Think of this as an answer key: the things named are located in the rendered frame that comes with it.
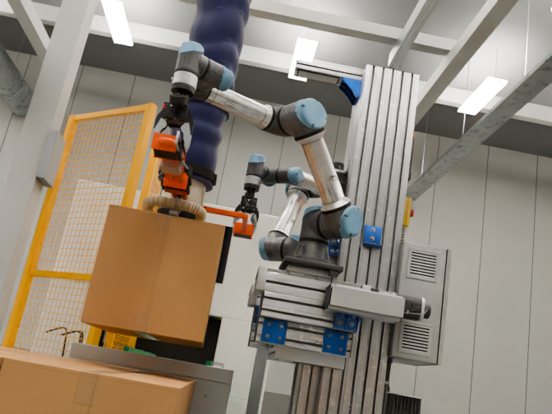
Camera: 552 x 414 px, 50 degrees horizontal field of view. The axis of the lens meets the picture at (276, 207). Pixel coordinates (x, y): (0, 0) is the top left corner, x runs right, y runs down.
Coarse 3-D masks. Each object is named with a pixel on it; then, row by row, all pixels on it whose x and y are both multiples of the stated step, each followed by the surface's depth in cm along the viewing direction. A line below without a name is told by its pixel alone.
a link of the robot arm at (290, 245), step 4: (292, 236) 280; (296, 236) 279; (284, 240) 282; (288, 240) 281; (292, 240) 279; (296, 240) 278; (284, 244) 280; (288, 244) 279; (292, 244) 278; (296, 244) 277; (280, 248) 280; (284, 248) 279; (288, 248) 278; (292, 248) 277; (296, 248) 277; (280, 252) 280; (284, 252) 279; (288, 252) 278; (292, 252) 277; (284, 256) 280
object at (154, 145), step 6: (156, 132) 174; (156, 138) 173; (174, 138) 174; (156, 144) 173; (156, 150) 174; (162, 150) 173; (168, 150) 173; (174, 150) 173; (156, 156) 179; (162, 156) 178; (168, 156) 177; (174, 156) 176
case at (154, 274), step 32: (128, 224) 201; (160, 224) 202; (192, 224) 203; (96, 256) 197; (128, 256) 198; (160, 256) 199; (192, 256) 201; (96, 288) 194; (128, 288) 195; (160, 288) 197; (192, 288) 198; (96, 320) 192; (128, 320) 193; (160, 320) 194; (192, 320) 195
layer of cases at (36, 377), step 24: (0, 360) 132; (24, 360) 134; (48, 360) 166; (72, 360) 216; (0, 384) 130; (24, 384) 131; (48, 384) 131; (72, 384) 132; (96, 384) 132; (120, 384) 133; (144, 384) 133; (168, 384) 140; (192, 384) 219; (0, 408) 129; (24, 408) 129; (48, 408) 130; (72, 408) 130; (96, 408) 131; (120, 408) 131; (144, 408) 132; (168, 408) 132
